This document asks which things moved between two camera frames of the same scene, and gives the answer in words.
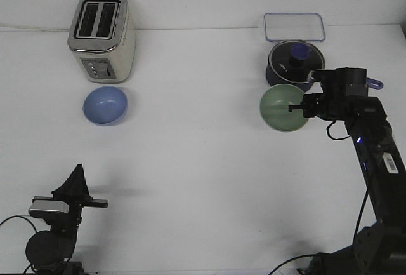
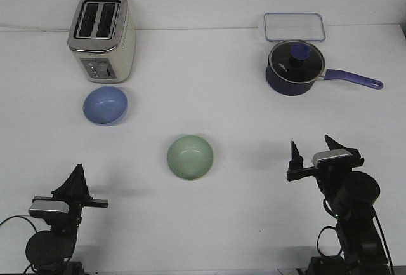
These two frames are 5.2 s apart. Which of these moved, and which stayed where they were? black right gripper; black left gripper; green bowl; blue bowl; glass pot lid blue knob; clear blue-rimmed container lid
Moved: black right gripper; green bowl
Stayed: glass pot lid blue knob; black left gripper; blue bowl; clear blue-rimmed container lid
